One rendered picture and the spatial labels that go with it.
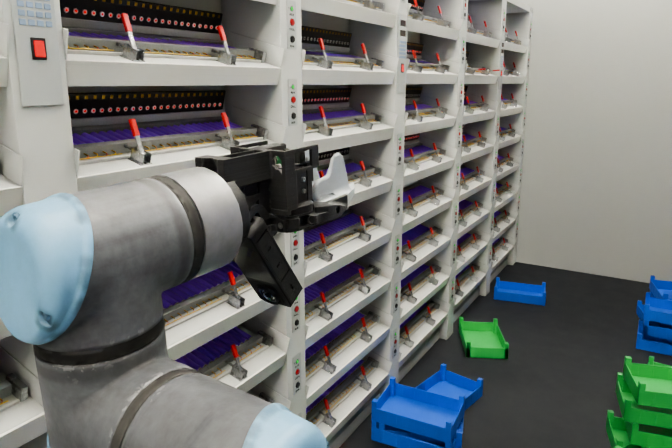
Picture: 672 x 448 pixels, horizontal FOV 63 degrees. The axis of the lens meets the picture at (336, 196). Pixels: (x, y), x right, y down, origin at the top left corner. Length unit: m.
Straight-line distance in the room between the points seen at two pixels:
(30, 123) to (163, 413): 0.71
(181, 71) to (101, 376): 0.88
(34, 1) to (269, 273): 0.66
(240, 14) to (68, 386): 1.26
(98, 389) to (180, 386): 0.06
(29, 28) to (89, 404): 0.71
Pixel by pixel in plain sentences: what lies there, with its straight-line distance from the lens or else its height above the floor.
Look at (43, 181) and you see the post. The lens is 1.04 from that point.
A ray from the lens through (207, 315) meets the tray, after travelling 1.41.
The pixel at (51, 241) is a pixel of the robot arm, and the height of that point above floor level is 1.22.
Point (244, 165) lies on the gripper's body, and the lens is 0.50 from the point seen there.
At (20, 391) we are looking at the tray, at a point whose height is 0.79.
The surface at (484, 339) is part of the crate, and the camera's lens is 3.07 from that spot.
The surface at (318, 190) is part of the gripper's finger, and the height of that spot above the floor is 1.21.
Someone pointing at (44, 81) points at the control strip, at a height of 1.32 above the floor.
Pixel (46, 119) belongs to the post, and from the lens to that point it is 1.03.
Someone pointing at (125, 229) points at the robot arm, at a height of 1.22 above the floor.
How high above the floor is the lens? 1.32
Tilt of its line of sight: 12 degrees down
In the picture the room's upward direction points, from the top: straight up
